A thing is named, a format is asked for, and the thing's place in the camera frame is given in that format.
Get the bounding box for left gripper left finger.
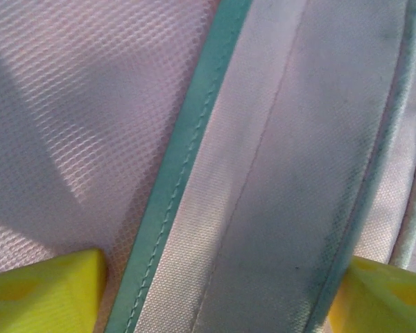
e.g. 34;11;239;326
0;247;109;333

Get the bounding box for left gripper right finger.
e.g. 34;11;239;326
327;255;416;333

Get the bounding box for pink backpack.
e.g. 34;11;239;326
0;0;416;333

